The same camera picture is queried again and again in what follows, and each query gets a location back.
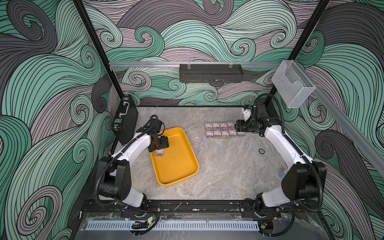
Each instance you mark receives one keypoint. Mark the paper clip box four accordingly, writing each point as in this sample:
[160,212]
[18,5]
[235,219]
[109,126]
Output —
[217,134]

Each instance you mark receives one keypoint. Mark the black briefcase with metal handle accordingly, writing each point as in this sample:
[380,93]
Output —
[125,120]

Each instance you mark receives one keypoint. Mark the black wall-mounted shelf tray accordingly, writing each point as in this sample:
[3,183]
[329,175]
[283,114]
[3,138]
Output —
[212,74]

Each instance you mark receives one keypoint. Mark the paper clip box two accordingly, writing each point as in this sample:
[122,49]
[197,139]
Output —
[231,125]

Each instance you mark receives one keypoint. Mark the paper clip box three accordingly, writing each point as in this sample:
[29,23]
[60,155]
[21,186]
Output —
[216,126]

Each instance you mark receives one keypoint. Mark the paper clip box one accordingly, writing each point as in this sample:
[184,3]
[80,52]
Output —
[223,126]

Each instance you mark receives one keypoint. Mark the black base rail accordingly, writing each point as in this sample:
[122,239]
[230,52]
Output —
[246,208]

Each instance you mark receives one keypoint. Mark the paper clip box eight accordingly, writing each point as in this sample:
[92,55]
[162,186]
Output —
[225,134]

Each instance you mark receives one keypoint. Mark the paper clip box eleven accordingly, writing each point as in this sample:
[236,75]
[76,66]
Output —
[208,126]

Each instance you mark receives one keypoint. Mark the clear acrylic wall holder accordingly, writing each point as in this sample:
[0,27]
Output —
[293,83]

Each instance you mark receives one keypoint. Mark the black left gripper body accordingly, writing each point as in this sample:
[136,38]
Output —
[160,143]

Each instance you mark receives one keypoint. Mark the white slotted cable duct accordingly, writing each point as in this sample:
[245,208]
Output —
[179,225]

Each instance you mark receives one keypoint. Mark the aluminium wall rail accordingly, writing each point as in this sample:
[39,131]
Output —
[358,113]
[153,64]

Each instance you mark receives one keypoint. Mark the paper clip box nine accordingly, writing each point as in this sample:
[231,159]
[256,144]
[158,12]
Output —
[232,133]

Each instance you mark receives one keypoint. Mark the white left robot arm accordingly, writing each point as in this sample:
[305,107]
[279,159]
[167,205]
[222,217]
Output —
[113,182]

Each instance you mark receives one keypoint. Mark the black corner frame post right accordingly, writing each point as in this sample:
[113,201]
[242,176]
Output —
[309,28]

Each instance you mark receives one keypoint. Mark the yellow plastic tray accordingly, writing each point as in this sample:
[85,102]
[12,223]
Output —
[179,161]

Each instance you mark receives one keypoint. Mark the aluminium wall rail back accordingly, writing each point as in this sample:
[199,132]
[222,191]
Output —
[153,64]

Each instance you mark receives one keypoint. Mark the aluminium wall rail right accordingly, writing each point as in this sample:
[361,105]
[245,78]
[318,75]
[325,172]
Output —
[358,113]

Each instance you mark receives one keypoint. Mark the paper clip box five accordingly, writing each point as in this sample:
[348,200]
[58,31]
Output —
[209,134]

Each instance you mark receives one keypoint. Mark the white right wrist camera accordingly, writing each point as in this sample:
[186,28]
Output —
[247,114]

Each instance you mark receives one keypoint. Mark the black corner frame post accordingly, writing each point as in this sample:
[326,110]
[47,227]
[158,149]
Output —
[309,28]
[99,49]

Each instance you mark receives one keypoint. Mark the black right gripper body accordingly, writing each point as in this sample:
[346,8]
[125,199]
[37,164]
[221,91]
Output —
[247,126]

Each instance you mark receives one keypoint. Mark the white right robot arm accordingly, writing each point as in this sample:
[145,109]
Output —
[304,181]

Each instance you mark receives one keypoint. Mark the paper clip box six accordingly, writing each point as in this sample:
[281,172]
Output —
[160,153]

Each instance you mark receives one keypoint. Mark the small clear dice cup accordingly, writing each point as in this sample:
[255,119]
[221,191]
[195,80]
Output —
[283,174]

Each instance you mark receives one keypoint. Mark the black corner frame post left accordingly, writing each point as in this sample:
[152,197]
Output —
[99,49]

